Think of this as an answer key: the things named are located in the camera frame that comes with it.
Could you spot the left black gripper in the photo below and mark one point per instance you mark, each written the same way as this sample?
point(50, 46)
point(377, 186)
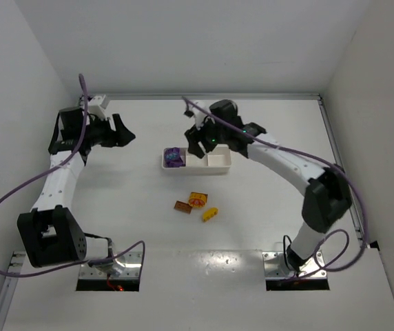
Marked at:
point(115, 129)

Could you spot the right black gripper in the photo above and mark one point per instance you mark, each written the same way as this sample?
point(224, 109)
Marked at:
point(200, 138)

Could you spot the purple lego brick front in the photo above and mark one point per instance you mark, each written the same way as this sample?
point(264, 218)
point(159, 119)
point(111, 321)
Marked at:
point(177, 164)

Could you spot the purple lego brick top pile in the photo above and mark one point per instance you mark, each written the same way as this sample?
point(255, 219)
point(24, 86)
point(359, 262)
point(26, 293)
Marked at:
point(171, 154)

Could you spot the orange curved lego brick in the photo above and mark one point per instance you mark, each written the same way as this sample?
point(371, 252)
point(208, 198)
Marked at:
point(197, 203)

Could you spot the yellow lego brick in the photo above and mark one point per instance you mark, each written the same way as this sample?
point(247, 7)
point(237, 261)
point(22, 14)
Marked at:
point(209, 214)

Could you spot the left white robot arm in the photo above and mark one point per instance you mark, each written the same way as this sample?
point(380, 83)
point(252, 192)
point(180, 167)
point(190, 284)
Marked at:
point(50, 233)

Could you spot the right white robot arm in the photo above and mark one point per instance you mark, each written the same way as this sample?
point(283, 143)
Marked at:
point(326, 194)

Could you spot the white three-compartment tray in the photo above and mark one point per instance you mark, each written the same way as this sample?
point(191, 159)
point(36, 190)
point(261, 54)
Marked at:
point(217, 162)

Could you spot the brown flat lego brick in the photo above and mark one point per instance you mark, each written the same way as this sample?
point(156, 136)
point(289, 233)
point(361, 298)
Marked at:
point(198, 196)
point(182, 207)

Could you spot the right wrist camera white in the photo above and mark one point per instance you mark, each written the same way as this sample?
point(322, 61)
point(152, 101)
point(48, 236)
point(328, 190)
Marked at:
point(198, 111)

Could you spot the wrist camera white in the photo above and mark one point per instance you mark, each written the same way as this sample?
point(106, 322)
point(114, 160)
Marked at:
point(198, 111)
point(97, 106)

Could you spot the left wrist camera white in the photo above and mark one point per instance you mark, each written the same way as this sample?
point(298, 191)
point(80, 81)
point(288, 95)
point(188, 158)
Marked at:
point(97, 106)

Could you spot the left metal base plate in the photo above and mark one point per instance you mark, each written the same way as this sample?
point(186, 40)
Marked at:
point(122, 275)

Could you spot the metal base plate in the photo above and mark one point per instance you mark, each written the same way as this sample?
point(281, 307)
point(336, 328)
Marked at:
point(122, 275)
point(278, 277)

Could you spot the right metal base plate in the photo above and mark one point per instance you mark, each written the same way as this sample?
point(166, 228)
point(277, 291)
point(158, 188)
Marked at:
point(278, 277)

